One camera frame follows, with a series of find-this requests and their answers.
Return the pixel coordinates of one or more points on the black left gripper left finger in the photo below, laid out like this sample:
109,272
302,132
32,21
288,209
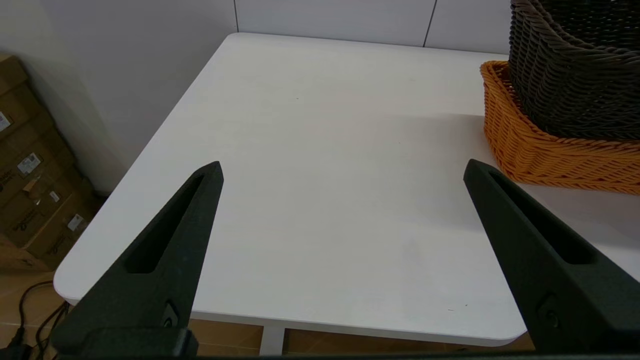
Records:
160,280

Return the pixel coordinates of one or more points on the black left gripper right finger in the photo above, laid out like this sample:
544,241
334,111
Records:
545,280

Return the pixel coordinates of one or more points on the orange wicker basket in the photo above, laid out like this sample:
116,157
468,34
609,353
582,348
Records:
550,160

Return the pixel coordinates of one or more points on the dark brown wicker basket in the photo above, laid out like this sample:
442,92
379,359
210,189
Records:
575,75

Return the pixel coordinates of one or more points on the white table leg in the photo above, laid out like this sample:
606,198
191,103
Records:
273,342

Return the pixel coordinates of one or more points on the crumpled brown cardboard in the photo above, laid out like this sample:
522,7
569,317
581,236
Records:
15,260

